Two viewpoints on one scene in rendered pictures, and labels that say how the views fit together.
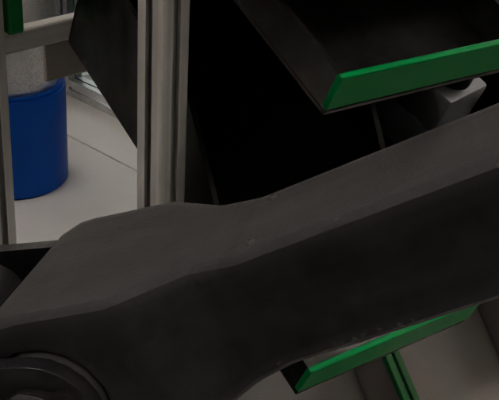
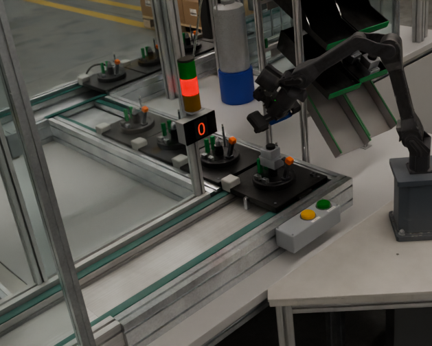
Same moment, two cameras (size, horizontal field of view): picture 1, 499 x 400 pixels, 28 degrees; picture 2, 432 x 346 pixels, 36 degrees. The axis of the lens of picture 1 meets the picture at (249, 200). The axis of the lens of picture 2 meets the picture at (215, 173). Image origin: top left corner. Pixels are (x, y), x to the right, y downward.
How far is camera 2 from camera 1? 1.59 m
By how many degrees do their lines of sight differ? 8
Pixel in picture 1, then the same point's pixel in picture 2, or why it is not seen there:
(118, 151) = not seen: hidden behind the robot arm
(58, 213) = (255, 106)
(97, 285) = (303, 66)
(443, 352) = (362, 105)
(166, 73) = (300, 49)
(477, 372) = (371, 109)
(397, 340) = (345, 90)
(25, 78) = (242, 66)
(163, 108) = (300, 55)
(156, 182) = not seen: hidden behind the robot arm
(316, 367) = (331, 94)
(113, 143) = not seen: hidden behind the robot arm
